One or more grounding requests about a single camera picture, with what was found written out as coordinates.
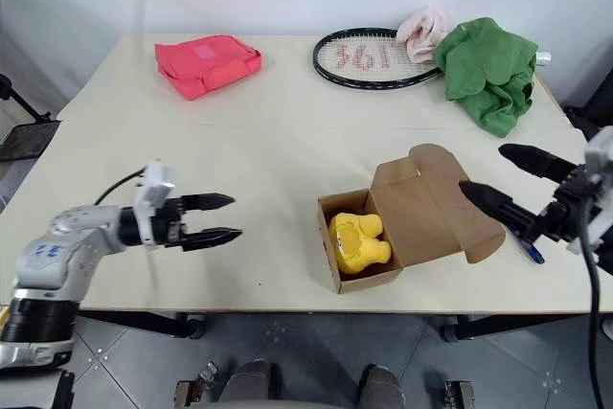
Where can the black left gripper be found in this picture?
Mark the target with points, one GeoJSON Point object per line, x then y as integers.
{"type": "Point", "coordinates": [170, 222]}

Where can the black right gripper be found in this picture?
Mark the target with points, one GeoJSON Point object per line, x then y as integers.
{"type": "Point", "coordinates": [572, 208]}

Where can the blue pen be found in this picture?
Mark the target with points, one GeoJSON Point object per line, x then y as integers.
{"type": "Point", "coordinates": [534, 252]}

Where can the brown cardboard box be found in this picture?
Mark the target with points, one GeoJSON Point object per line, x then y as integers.
{"type": "Point", "coordinates": [431, 208]}

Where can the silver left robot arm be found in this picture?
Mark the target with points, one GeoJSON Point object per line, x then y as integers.
{"type": "Point", "coordinates": [62, 246]}

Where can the black object beside table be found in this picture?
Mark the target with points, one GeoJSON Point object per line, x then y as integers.
{"type": "Point", "coordinates": [586, 114]}

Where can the green cloth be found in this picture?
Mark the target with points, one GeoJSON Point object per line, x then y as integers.
{"type": "Point", "coordinates": [483, 71]}

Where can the yellow plush toy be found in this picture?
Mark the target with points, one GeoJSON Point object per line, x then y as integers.
{"type": "Point", "coordinates": [359, 243]}

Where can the pink fabric pouch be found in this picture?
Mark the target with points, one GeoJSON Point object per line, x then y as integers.
{"type": "Point", "coordinates": [203, 66]}

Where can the dark rounded grey shape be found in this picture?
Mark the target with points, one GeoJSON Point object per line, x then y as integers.
{"type": "Point", "coordinates": [251, 387]}
{"type": "Point", "coordinates": [380, 390]}

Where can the pale pink cloth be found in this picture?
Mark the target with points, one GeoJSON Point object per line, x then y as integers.
{"type": "Point", "coordinates": [424, 35]}

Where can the black tennis racket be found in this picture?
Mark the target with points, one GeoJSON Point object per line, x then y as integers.
{"type": "Point", "coordinates": [322, 69]}

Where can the black mesh tray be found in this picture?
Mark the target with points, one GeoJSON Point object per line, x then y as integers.
{"type": "Point", "coordinates": [29, 141]}

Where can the black stand pole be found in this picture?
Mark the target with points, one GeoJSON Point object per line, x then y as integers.
{"type": "Point", "coordinates": [21, 102]}

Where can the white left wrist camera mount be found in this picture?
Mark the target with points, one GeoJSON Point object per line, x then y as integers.
{"type": "Point", "coordinates": [153, 184]}

